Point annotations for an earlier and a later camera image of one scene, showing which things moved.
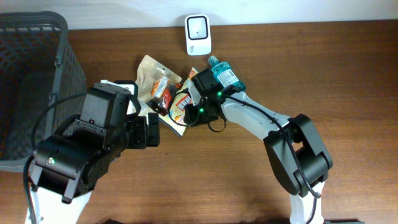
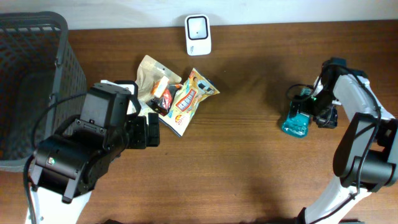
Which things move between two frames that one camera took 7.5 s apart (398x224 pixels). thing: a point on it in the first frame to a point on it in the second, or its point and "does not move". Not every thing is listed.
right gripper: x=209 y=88 to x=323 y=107
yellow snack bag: x=174 y=119 does not move
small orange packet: x=159 y=86 does not move
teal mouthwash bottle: x=224 y=74 to x=296 y=122
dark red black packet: x=162 y=104 does not move
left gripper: x=142 y=140 does not move
